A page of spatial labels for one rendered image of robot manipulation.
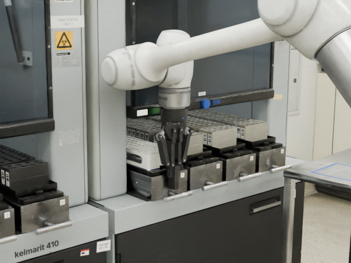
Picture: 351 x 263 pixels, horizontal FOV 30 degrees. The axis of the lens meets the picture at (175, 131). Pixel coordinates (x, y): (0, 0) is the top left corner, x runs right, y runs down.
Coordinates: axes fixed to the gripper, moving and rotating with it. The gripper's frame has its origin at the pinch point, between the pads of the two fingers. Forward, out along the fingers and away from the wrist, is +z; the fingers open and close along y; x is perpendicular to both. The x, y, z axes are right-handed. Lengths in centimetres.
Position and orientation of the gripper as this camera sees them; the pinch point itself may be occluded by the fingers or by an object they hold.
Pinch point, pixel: (173, 176)
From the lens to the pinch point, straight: 187.6
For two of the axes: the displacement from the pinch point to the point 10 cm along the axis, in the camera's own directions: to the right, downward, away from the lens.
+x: 6.6, 1.6, -7.4
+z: -0.1, 9.8, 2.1
